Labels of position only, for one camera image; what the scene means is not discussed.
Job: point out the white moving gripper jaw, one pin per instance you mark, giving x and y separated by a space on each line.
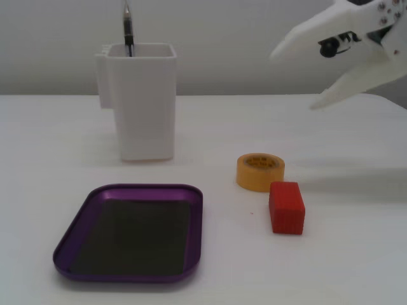
356 84

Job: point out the white fixed gripper jaw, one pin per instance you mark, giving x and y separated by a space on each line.
302 41

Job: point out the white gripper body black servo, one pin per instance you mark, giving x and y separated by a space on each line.
379 54

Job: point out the yellow tape roll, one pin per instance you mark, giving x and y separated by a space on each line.
251 181

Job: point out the red rectangular block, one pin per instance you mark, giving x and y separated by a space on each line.
286 209

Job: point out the white plastic pen holder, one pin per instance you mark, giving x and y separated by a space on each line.
146 111

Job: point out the clear black ballpoint pen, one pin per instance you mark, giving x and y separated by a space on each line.
128 28

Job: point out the purple metal tray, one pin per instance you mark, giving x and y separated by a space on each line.
127 235

